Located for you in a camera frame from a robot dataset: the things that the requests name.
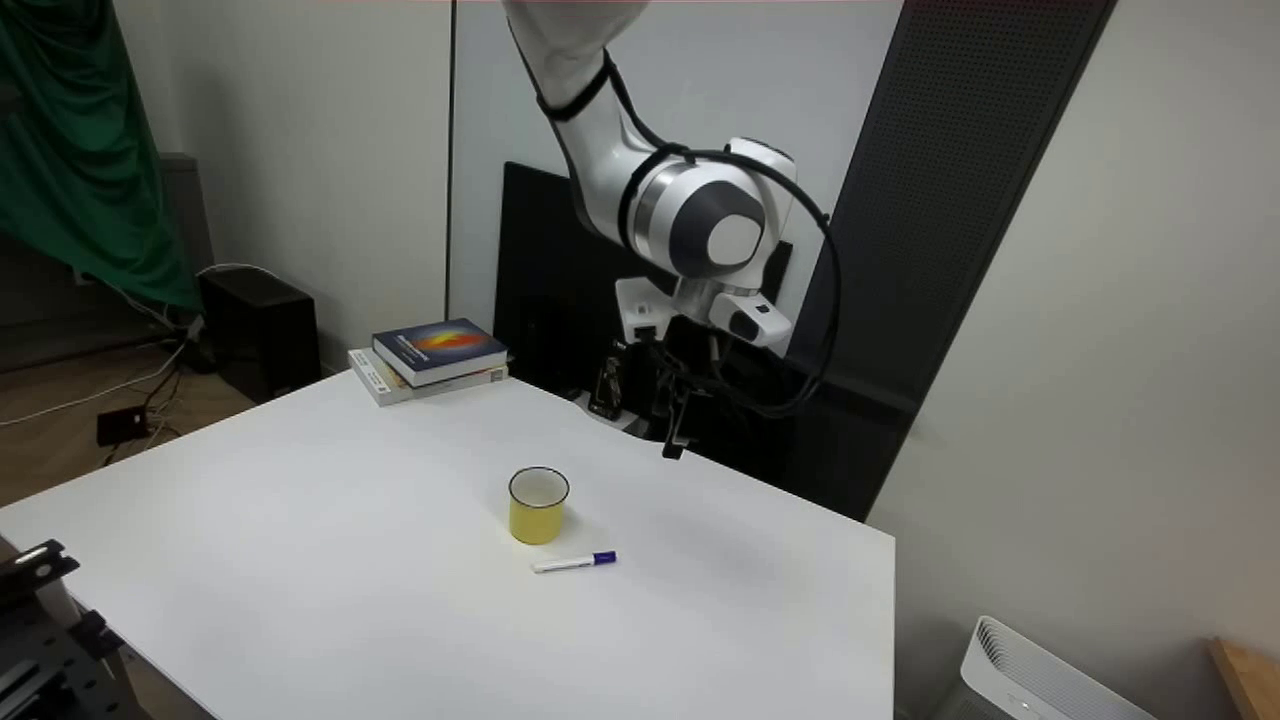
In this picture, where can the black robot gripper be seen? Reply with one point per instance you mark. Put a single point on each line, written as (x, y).
(658, 348)

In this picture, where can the white marker with blue cap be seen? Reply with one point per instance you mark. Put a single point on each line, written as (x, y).
(577, 561)

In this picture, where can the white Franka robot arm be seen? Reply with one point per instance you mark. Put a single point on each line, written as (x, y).
(666, 187)

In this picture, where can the yellow cup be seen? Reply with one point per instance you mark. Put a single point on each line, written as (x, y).
(539, 509)

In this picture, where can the small metal clamp stand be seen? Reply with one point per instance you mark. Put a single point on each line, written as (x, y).
(609, 387)

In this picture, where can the black low cabinet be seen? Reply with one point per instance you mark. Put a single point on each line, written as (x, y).
(802, 440)

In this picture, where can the black flat monitor panel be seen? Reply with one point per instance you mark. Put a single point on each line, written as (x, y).
(545, 295)

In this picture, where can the blue hardcover book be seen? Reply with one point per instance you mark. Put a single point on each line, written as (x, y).
(442, 348)

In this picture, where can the white book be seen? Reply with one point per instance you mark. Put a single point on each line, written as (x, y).
(384, 379)

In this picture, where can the thin black stand pole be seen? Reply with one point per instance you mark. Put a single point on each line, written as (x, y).
(449, 145)

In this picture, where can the black speaker box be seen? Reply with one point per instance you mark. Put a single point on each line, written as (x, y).
(262, 330)

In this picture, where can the white plastic bin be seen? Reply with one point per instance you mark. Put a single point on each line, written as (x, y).
(1035, 673)

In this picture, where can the small black power adapter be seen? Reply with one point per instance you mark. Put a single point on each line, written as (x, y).
(121, 426)

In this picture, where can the wooden board corner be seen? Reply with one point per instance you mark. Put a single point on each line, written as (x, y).
(1251, 679)

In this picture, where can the green cloth curtain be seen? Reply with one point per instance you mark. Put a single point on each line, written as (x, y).
(72, 145)

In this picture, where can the black metal table mount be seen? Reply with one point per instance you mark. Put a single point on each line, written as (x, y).
(46, 640)

